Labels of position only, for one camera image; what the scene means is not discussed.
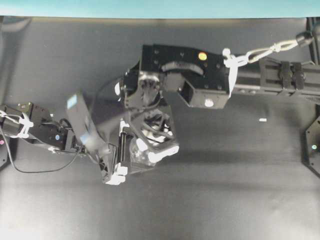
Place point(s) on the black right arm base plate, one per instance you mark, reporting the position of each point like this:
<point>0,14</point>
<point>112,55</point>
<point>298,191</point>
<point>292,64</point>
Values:
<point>311,157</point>

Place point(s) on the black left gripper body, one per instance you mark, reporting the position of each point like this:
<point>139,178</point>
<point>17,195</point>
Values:
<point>106,155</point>

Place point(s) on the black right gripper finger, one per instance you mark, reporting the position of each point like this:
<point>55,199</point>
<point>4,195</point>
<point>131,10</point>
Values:
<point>158,156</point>
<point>142,146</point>

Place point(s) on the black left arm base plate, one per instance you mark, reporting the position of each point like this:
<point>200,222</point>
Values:
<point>4,156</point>

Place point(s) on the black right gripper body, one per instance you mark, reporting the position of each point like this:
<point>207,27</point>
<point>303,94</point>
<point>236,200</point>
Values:
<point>155,125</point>

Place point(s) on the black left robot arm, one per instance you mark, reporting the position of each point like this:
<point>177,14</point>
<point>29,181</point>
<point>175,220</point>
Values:
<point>35,125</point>

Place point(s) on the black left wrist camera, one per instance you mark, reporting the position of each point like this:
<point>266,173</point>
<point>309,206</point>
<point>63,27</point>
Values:
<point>81,121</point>

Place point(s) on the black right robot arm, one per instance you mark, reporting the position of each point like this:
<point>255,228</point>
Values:
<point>203,80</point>

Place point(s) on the left gripper white-tipped finger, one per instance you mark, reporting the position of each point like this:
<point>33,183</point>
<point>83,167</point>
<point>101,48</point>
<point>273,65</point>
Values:
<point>118,177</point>

